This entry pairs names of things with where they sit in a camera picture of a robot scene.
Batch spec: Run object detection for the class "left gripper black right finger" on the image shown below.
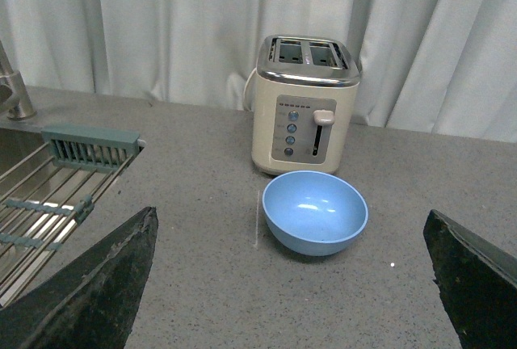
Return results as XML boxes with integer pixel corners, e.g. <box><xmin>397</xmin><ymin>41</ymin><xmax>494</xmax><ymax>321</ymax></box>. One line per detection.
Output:
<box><xmin>423</xmin><ymin>209</ymin><xmax>516</xmax><ymax>348</ymax></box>

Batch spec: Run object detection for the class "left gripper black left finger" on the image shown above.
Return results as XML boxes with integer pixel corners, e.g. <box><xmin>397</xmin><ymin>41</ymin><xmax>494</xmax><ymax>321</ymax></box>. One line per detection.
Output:
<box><xmin>1</xmin><ymin>207</ymin><xmax>158</xmax><ymax>348</ymax></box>

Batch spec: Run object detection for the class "blue bowl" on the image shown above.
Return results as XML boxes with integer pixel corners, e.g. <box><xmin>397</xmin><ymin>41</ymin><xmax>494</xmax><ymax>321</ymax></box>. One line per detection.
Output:
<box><xmin>262</xmin><ymin>170</ymin><xmax>369</xmax><ymax>257</ymax></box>

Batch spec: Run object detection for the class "steel sink drying rack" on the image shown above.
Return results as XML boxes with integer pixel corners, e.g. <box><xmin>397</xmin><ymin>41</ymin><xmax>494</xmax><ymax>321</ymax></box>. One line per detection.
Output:
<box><xmin>1</xmin><ymin>124</ymin><xmax>143</xmax><ymax>307</ymax></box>

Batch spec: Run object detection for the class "steel kitchen faucet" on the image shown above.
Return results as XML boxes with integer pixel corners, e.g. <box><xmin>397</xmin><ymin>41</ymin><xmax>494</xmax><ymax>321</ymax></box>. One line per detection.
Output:
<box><xmin>0</xmin><ymin>44</ymin><xmax>36</xmax><ymax>120</ymax></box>

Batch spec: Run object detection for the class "white curtain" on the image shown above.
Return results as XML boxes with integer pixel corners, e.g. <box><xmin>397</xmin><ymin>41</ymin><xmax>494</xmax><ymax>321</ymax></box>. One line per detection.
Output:
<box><xmin>1</xmin><ymin>0</ymin><xmax>516</xmax><ymax>142</ymax></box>

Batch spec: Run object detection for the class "cream two-slot toaster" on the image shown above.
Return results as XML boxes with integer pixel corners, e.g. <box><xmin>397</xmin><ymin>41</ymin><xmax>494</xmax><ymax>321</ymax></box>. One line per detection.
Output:
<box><xmin>251</xmin><ymin>35</ymin><xmax>360</xmax><ymax>175</ymax></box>

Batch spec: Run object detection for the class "white toaster power cord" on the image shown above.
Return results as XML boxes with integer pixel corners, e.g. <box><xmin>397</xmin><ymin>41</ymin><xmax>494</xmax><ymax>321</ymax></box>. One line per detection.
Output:
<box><xmin>243</xmin><ymin>67</ymin><xmax>259</xmax><ymax>111</ymax></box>

